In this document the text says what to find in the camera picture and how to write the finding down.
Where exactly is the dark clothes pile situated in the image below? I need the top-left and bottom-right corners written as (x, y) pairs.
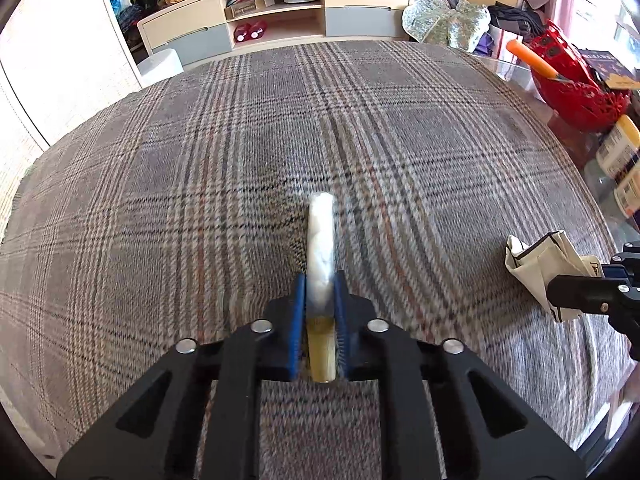
top-left (487, 2), bottom-right (546, 36)

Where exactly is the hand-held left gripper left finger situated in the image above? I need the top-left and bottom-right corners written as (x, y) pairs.
top-left (56, 272), bottom-right (307, 480)

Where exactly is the white yellow bottle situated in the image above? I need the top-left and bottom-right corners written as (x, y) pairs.
top-left (596, 115), bottom-right (640, 177)

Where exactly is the grey plaid blanket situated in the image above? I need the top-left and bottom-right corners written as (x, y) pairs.
top-left (0, 40), bottom-right (633, 480)

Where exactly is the translucent white yellow tube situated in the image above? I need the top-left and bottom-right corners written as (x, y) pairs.
top-left (306, 191), bottom-right (337, 385)

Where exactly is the floral quilted cloth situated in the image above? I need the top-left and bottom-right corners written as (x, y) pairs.
top-left (402, 0), bottom-right (492, 53)

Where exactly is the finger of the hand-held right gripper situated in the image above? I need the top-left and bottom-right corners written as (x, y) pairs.
top-left (546, 274), bottom-right (640, 362)
top-left (601, 242), bottom-right (640, 283)

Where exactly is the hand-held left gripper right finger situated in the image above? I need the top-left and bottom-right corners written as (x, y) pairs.
top-left (334, 270), bottom-right (586, 480)

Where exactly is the cream fabric bag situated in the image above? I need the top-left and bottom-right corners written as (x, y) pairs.
top-left (504, 231), bottom-right (608, 323)

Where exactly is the white bottle dark label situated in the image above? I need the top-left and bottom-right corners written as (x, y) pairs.
top-left (614, 160), bottom-right (640, 218)

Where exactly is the red openwork basket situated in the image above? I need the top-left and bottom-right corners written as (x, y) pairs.
top-left (529, 21), bottom-right (632, 133)

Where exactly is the orange handled cutter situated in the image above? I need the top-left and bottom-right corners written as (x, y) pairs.
top-left (506, 40), bottom-right (576, 83)

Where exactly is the dark blue book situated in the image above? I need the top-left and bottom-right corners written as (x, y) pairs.
top-left (580, 49), bottom-right (640, 92)

